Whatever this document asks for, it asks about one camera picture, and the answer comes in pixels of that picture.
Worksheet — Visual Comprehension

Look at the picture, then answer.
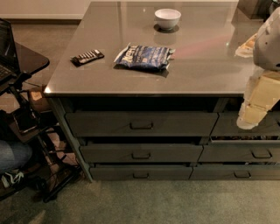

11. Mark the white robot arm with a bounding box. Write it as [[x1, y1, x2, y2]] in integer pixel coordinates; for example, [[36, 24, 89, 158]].
[[235, 7, 280, 130]]

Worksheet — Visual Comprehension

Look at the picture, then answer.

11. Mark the blue chip bag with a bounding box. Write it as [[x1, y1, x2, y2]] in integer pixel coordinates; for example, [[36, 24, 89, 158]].
[[114, 45, 175, 71]]

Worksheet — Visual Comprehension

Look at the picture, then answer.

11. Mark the white ceramic bowl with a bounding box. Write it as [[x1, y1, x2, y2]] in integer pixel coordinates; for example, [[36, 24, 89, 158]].
[[155, 9, 181, 30]]

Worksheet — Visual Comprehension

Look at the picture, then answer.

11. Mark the dark striped snack bar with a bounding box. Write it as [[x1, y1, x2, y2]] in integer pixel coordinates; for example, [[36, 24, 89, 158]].
[[71, 49, 104, 67]]

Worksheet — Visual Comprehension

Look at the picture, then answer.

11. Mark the brown cardboard box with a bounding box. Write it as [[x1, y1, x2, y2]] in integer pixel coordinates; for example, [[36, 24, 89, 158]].
[[28, 86, 51, 112]]

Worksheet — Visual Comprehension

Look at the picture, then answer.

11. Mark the black side table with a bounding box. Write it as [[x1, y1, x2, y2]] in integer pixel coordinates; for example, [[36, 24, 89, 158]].
[[0, 44, 81, 202]]

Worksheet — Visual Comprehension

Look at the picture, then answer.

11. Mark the black laptop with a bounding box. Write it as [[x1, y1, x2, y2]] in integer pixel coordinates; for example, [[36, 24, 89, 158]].
[[0, 18, 20, 83]]

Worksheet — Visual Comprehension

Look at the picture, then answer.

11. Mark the person leg in jeans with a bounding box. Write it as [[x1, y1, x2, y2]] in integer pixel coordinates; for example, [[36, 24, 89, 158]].
[[0, 140, 32, 174]]

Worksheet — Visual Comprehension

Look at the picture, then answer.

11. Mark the black and white sneaker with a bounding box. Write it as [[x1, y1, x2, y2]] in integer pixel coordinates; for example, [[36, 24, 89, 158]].
[[1, 171, 25, 188]]

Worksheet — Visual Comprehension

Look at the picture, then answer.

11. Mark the grey drawer cabinet frame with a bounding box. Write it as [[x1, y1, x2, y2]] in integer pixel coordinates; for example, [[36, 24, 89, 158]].
[[52, 97, 280, 180]]

